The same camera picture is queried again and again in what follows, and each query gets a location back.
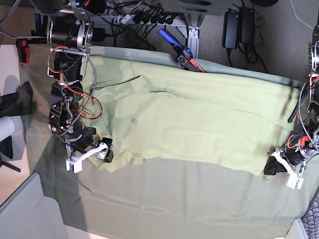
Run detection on grey-green table cloth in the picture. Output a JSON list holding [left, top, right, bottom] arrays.
[[20, 45, 319, 239]]

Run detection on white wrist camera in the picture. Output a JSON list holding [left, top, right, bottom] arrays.
[[268, 148, 307, 190], [65, 143, 109, 174]]

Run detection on black power adapter brick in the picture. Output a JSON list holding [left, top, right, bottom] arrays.
[[222, 10, 239, 49]]

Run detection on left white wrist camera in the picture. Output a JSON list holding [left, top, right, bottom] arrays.
[[268, 148, 307, 190]]

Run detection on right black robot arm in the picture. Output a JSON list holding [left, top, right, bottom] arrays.
[[47, 0, 113, 164]]

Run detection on red black clamp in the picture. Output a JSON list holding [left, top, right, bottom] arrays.
[[16, 39, 29, 65]]

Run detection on white box at edge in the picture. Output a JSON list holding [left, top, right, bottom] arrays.
[[0, 173, 68, 239]]

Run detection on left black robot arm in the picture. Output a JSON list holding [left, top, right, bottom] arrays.
[[264, 25, 319, 175]]

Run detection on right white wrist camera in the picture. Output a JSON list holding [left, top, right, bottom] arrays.
[[65, 143, 109, 174]]

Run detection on blue black clamp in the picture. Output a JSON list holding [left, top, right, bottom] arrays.
[[158, 28, 205, 72]]

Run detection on light green T-shirt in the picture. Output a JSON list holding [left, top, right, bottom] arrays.
[[83, 56, 299, 176]]

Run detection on grey aluminium table frame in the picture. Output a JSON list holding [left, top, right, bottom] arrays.
[[51, 7, 202, 59]]

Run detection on dark cloth piece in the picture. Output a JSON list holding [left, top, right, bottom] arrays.
[[0, 81, 33, 117]]

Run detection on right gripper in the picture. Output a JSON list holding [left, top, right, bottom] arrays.
[[85, 137, 114, 163]]

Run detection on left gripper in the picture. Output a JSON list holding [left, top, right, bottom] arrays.
[[263, 146, 319, 175]]

